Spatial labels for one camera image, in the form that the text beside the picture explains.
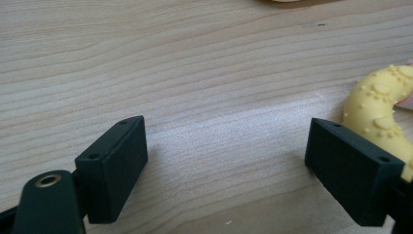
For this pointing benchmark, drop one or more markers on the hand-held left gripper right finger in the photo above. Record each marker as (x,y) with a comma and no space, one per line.
(350,175)

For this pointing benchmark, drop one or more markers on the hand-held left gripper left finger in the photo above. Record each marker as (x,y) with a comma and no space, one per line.
(110,175)

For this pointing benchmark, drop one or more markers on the yellow toy donut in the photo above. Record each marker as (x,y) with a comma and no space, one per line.
(376,107)

